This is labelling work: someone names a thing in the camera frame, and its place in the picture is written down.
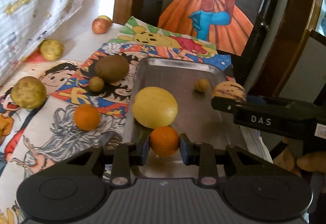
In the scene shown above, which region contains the small orange tangerine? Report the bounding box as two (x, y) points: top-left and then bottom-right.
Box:
(149, 126), (180, 158)

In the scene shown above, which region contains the large yellow round fruit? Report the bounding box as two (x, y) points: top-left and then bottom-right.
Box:
(131, 86), (178, 129)

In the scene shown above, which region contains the yellow striped pepino melon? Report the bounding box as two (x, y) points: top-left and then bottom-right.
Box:
(212, 81), (247, 101)

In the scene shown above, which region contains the small brown round fruit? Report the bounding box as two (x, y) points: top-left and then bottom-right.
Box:
(195, 79), (210, 93)

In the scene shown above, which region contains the large brown kiwi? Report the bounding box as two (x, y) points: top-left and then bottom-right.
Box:
(95, 55), (129, 83)

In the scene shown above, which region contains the green yellow mango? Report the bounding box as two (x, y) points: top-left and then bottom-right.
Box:
(11, 76), (47, 110)

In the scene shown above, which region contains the yellow green guava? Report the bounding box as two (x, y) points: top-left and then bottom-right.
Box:
(39, 39), (65, 61)

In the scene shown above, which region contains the person's right hand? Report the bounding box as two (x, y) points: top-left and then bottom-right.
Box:
(272, 137), (326, 194)

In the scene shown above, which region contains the colourful anime drawing mat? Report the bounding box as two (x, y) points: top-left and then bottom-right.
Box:
(1, 42), (231, 223)

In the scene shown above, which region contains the metal baking tray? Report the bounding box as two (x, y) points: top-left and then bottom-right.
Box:
(124, 58), (248, 178)

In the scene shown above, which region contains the Winnie the Pooh drawing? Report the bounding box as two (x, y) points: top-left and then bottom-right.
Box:
(117, 17), (217, 58)

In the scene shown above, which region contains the yellow apple behind red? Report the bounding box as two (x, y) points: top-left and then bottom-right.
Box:
(97, 15), (112, 26)

